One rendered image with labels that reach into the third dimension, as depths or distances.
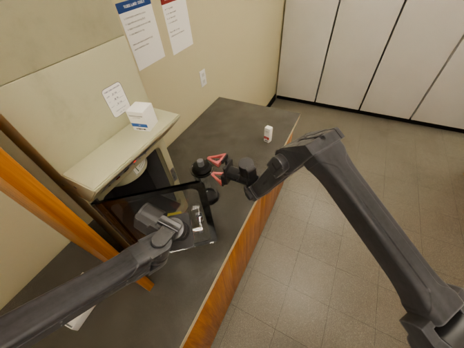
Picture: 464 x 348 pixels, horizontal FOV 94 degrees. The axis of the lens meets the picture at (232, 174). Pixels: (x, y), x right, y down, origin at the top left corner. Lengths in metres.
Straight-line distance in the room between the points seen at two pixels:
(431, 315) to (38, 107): 0.76
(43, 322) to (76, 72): 0.47
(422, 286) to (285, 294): 1.53
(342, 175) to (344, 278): 1.72
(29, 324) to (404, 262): 0.57
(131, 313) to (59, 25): 0.90
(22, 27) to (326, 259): 2.08
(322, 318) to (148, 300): 1.31
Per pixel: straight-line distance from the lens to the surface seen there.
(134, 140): 0.64
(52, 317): 0.49
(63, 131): 0.62
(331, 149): 0.41
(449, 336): 0.50
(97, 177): 0.58
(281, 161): 0.45
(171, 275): 1.01
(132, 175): 0.81
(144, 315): 1.01
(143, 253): 0.52
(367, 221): 0.41
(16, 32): 0.58
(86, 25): 0.64
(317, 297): 1.98
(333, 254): 2.13
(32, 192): 0.53
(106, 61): 0.66
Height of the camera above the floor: 1.86
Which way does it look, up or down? 48 degrees down
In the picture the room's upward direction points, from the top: 5 degrees counter-clockwise
